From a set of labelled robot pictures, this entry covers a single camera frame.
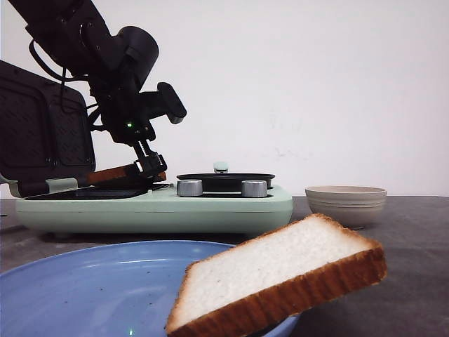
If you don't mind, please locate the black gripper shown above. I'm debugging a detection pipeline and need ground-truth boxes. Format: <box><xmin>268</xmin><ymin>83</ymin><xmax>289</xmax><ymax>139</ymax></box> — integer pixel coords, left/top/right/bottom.
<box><xmin>88</xmin><ymin>70</ymin><xmax>167</xmax><ymax>190</ymax></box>

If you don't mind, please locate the black frying pan green handle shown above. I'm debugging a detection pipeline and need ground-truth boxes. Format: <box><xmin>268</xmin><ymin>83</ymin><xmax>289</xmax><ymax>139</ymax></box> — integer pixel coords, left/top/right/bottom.
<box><xmin>177</xmin><ymin>171</ymin><xmax>276</xmax><ymax>192</ymax></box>

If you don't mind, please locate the silver left control knob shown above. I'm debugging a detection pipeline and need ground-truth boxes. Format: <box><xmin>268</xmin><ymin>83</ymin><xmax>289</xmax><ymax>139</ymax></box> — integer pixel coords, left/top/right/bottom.
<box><xmin>177</xmin><ymin>179</ymin><xmax>203</xmax><ymax>197</ymax></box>

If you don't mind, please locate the silver control knob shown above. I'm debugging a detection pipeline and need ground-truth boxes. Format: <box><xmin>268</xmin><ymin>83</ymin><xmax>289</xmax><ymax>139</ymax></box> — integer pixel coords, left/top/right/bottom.
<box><xmin>241</xmin><ymin>180</ymin><xmax>268</xmax><ymax>198</ymax></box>
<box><xmin>177</xmin><ymin>179</ymin><xmax>203</xmax><ymax>197</ymax></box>

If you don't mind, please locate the blue plate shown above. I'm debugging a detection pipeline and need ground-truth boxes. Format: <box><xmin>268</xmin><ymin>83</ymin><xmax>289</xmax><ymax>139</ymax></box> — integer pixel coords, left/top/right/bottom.
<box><xmin>0</xmin><ymin>240</ymin><xmax>302</xmax><ymax>337</ymax></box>

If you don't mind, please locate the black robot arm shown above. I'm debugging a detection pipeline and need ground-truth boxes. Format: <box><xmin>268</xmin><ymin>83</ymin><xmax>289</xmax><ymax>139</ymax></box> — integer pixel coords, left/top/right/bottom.
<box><xmin>11</xmin><ymin>1</ymin><xmax>185</xmax><ymax>182</ymax></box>

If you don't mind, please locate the cream ribbed bowl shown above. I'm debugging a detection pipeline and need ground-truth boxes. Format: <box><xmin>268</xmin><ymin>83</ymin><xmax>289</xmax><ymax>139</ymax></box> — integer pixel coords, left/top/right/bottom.
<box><xmin>305</xmin><ymin>185</ymin><xmax>387</xmax><ymax>227</ymax></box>

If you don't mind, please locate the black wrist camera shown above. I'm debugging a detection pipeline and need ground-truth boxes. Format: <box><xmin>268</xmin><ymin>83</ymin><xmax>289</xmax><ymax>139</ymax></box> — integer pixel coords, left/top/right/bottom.
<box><xmin>138</xmin><ymin>82</ymin><xmax>187</xmax><ymax>124</ymax></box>

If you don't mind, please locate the silver right control knob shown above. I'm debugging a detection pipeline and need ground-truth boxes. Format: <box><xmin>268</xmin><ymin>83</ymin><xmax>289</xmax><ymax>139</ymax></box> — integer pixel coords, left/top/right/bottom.
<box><xmin>241</xmin><ymin>180</ymin><xmax>268</xmax><ymax>198</ymax></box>

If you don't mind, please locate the mint green breakfast maker base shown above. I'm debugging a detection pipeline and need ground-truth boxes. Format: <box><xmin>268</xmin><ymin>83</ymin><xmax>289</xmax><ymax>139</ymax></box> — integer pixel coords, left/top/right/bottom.
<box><xmin>15</xmin><ymin>184</ymin><xmax>293</xmax><ymax>234</ymax></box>

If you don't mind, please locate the white bread slice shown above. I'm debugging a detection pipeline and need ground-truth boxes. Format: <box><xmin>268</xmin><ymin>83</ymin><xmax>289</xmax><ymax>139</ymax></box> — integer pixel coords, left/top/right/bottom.
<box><xmin>86</xmin><ymin>164</ymin><xmax>167</xmax><ymax>187</ymax></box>
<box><xmin>166</xmin><ymin>214</ymin><xmax>387</xmax><ymax>336</ymax></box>

